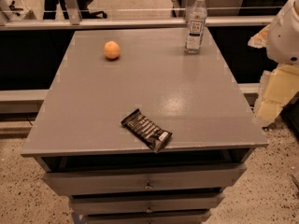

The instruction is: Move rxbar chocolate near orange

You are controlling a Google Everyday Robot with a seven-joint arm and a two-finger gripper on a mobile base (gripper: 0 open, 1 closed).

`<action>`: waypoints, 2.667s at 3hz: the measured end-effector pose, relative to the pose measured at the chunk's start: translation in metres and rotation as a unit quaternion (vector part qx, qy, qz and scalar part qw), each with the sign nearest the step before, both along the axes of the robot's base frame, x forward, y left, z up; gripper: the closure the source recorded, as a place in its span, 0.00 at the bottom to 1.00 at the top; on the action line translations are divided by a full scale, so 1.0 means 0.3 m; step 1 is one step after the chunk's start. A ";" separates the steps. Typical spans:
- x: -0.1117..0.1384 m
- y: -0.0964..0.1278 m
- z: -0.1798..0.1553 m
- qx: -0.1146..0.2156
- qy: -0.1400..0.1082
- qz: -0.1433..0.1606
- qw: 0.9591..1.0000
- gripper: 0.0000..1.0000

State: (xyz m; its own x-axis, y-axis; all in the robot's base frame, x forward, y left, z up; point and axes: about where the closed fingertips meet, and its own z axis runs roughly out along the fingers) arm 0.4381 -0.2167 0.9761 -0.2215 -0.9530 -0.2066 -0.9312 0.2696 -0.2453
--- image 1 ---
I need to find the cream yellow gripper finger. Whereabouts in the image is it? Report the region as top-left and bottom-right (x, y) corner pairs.
(253, 63), (299, 127)

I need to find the black rxbar chocolate wrapper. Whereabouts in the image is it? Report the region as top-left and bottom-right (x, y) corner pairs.
(121, 109), (172, 153)

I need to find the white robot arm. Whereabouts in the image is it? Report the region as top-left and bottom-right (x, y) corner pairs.
(248, 0), (299, 127)

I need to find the top grey drawer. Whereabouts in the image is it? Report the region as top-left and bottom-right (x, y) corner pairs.
(44, 163), (246, 196)

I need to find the grey drawer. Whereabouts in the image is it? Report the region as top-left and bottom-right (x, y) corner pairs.
(44, 163), (246, 196)
(71, 192), (224, 215)
(86, 210), (210, 224)

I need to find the clear plastic water bottle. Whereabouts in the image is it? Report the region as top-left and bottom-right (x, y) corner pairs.
(185, 0), (207, 54)

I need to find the middle grey drawer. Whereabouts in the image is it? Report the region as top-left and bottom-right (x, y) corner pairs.
(71, 192), (224, 215)

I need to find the bottom grey drawer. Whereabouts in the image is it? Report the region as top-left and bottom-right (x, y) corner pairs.
(86, 210), (210, 224)

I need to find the orange fruit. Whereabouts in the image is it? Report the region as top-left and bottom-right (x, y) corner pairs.
(104, 41), (120, 60)

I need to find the grey drawer cabinet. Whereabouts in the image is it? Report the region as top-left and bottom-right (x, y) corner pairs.
(21, 27), (270, 224)

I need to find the black office chair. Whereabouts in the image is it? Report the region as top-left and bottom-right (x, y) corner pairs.
(42, 0), (109, 21)

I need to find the metal window frame rail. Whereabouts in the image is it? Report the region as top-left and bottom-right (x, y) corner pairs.
(0, 16), (274, 31)

